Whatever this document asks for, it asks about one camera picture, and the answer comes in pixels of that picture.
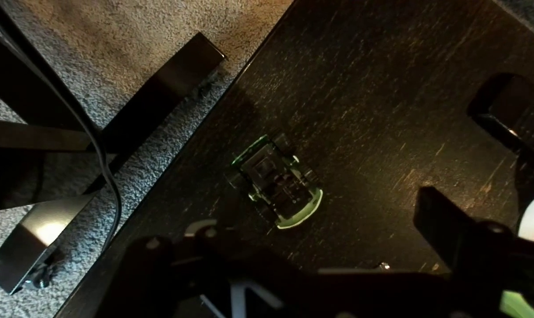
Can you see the black metal table frame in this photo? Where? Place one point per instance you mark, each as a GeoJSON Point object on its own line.
{"type": "Point", "coordinates": [178, 68]}

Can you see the green bowl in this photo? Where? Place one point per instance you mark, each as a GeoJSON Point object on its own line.
{"type": "Point", "coordinates": [520, 306]}

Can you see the clear green toy car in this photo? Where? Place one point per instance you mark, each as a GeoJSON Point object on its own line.
{"type": "Point", "coordinates": [277, 183]}

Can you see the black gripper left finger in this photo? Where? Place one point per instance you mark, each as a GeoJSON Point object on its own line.
{"type": "Point", "coordinates": [161, 276]}

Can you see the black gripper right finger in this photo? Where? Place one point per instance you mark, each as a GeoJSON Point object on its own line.
{"type": "Point", "coordinates": [484, 259]}

